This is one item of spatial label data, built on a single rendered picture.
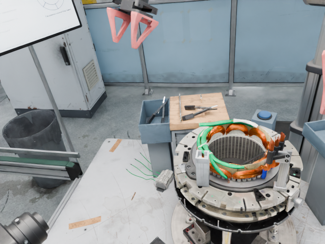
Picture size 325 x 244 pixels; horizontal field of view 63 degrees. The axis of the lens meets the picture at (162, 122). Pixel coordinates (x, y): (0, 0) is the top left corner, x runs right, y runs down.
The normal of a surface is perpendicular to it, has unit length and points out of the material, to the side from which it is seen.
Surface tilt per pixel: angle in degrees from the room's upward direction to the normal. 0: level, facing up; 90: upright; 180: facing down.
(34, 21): 83
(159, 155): 90
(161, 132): 90
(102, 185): 0
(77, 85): 90
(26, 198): 0
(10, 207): 0
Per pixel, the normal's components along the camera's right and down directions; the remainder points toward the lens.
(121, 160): -0.11, -0.81
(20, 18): 0.75, 0.19
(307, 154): -0.76, 0.44
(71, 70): -0.22, 0.58
